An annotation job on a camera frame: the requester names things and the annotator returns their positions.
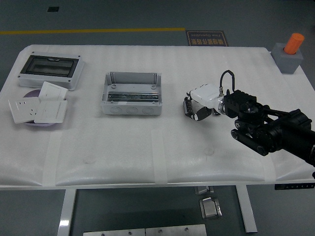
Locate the white wall socket panel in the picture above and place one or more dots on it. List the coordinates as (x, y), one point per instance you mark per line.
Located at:
(24, 110)

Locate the open grey junction box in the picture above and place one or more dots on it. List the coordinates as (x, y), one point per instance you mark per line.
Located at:
(130, 110)

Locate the black table control panel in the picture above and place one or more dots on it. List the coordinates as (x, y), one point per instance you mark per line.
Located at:
(292, 186)

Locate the grey block holder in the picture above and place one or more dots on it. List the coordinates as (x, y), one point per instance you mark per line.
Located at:
(288, 62)

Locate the white wall switch panel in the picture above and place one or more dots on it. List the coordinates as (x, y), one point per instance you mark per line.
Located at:
(53, 91)
(50, 111)

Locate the purple round plate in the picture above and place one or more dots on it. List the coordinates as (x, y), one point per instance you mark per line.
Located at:
(33, 94)

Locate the metal mounting rail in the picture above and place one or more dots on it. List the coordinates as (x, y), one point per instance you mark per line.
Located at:
(133, 96)

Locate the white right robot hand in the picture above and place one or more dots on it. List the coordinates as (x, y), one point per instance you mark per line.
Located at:
(206, 96)

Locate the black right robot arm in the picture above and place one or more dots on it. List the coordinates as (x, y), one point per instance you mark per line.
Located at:
(270, 127)

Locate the yellow floor line tape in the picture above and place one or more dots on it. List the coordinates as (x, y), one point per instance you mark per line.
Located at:
(98, 31)

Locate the grey enclosure with dark cover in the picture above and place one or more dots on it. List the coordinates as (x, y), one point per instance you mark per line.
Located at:
(49, 65)

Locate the white foam table mat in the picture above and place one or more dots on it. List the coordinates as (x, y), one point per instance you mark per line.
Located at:
(197, 152)

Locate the orange cylinder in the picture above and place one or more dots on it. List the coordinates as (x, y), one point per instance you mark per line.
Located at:
(294, 43)

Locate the black floor sign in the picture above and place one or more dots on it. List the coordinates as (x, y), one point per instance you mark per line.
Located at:
(206, 38)

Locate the small silver metal block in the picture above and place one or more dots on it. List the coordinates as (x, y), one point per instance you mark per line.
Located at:
(203, 190)

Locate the white table leg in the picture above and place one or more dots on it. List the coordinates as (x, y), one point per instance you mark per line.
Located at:
(66, 214)
(247, 211)

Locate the large silver metal block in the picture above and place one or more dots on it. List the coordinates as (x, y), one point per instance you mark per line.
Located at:
(210, 209)

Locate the grey metal plate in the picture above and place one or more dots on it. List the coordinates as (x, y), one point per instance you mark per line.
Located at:
(113, 232)
(176, 230)

